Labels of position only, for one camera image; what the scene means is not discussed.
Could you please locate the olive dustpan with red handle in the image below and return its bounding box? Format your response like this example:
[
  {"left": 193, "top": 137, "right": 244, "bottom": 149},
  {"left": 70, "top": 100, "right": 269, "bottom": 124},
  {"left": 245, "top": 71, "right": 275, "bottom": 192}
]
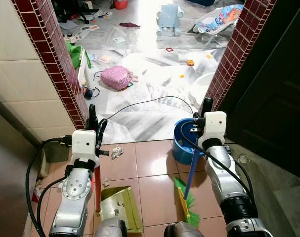
[{"left": 93, "top": 165, "right": 143, "bottom": 234}]

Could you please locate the green broom with blue handle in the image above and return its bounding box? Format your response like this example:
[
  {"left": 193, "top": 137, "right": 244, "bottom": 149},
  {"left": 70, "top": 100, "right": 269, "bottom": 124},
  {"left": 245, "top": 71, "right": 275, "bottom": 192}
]
[{"left": 173, "top": 144, "right": 203, "bottom": 229}]

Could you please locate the crumpled white paper ball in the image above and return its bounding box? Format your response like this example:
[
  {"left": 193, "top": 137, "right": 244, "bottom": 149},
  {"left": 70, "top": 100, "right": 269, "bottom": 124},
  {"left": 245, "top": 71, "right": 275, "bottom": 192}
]
[{"left": 110, "top": 146, "right": 125, "bottom": 160}]

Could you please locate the white plastic basin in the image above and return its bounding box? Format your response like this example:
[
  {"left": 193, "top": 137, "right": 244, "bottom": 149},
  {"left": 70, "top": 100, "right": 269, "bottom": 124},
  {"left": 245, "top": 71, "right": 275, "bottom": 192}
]
[{"left": 188, "top": 73, "right": 217, "bottom": 107}]

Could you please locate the blue plastic bucket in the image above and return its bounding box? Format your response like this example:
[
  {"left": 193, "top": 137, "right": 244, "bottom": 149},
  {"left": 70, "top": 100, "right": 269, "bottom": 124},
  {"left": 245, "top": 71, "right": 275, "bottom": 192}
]
[{"left": 172, "top": 118, "right": 211, "bottom": 165}]

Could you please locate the white handheld appliance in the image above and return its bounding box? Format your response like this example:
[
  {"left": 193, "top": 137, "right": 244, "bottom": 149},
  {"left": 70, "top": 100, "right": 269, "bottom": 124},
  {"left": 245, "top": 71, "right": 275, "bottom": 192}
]
[{"left": 78, "top": 61, "right": 99, "bottom": 98}]

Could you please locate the pink dotted bag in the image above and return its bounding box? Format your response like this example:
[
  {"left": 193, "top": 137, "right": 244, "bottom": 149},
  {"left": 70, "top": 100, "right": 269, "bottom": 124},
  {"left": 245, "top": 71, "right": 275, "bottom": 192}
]
[{"left": 100, "top": 65, "right": 137, "bottom": 91}]

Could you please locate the crumpled grey paper scrap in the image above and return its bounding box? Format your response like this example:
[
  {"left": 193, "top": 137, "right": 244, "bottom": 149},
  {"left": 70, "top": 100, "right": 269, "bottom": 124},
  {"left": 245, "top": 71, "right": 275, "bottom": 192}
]
[{"left": 237, "top": 154, "right": 251, "bottom": 165}]

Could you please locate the green cloth bag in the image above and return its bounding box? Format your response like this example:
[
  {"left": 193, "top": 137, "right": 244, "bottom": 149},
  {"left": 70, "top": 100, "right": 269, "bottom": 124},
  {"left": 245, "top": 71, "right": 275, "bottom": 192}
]
[{"left": 65, "top": 42, "right": 92, "bottom": 70}]

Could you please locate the dark wooden door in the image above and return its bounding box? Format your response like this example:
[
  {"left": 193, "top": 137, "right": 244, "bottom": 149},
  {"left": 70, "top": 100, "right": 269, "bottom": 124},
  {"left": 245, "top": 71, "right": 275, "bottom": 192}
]
[{"left": 216, "top": 0, "right": 300, "bottom": 184}]

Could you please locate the grey left robot knee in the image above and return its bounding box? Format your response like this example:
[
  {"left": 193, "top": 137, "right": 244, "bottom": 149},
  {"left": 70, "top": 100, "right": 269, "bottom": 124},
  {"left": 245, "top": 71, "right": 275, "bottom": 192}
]
[{"left": 92, "top": 217, "right": 129, "bottom": 237}]

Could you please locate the grey robot knee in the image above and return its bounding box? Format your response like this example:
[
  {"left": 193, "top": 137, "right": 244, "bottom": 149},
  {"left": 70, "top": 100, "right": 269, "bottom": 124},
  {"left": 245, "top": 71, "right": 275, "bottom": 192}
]
[
  {"left": 92, "top": 217, "right": 129, "bottom": 237},
  {"left": 163, "top": 221, "right": 205, "bottom": 237}
]

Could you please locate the colourful baby bouncer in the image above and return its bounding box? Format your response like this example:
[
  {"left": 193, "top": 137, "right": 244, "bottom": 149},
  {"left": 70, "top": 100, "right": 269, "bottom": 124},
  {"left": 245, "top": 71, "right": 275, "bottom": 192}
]
[{"left": 188, "top": 4, "right": 245, "bottom": 46}]

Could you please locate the light blue toy chair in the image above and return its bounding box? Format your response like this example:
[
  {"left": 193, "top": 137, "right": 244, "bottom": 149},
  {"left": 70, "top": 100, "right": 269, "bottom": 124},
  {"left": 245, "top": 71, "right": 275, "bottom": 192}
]
[{"left": 156, "top": 4, "right": 185, "bottom": 38}]

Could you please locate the dark red cloth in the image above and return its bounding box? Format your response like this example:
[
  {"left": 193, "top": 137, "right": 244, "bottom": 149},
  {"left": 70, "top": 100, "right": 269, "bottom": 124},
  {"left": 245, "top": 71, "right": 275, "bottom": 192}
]
[{"left": 119, "top": 21, "right": 141, "bottom": 29}]

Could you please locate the grey right robot knee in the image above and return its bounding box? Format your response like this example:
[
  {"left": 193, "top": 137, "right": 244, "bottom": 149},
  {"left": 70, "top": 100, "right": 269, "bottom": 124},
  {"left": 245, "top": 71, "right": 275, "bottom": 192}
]
[{"left": 163, "top": 221, "right": 205, "bottom": 237}]

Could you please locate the red plastic container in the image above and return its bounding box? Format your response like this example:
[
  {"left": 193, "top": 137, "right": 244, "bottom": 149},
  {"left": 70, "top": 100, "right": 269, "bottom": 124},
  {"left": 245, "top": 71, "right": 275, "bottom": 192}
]
[{"left": 114, "top": 0, "right": 129, "bottom": 10}]

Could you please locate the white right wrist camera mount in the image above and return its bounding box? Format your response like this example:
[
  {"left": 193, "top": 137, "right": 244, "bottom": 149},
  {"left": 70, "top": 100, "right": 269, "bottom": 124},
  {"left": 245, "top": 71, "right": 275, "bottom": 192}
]
[{"left": 196, "top": 112, "right": 227, "bottom": 150}]

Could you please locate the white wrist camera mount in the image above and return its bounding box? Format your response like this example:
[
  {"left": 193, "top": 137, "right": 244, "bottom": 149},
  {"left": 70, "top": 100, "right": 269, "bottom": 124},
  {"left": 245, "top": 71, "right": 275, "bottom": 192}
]
[
  {"left": 71, "top": 129, "right": 100, "bottom": 169},
  {"left": 196, "top": 112, "right": 227, "bottom": 150}
]

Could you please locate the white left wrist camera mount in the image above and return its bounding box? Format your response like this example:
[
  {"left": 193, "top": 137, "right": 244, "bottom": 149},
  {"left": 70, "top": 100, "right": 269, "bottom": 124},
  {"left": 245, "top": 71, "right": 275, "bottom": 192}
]
[{"left": 71, "top": 129, "right": 100, "bottom": 169}]

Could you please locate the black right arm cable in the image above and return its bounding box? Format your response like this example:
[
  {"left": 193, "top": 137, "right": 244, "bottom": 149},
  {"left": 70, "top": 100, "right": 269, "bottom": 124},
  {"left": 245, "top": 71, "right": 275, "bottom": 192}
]
[{"left": 179, "top": 120, "right": 255, "bottom": 204}]

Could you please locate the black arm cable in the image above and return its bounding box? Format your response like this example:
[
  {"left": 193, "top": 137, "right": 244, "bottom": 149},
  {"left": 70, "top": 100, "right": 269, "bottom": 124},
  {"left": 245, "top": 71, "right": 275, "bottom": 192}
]
[
  {"left": 179, "top": 120, "right": 255, "bottom": 204},
  {"left": 25, "top": 137, "right": 74, "bottom": 237}
]

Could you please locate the thin black floor cable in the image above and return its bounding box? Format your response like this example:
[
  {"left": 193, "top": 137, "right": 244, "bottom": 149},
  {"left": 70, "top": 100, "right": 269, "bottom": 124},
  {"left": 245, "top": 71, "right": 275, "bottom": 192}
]
[{"left": 106, "top": 96, "right": 195, "bottom": 122}]

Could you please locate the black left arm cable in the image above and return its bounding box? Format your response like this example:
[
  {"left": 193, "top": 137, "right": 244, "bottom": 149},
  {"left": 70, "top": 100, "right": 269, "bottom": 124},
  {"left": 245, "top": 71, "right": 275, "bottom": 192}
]
[{"left": 25, "top": 137, "right": 74, "bottom": 237}]

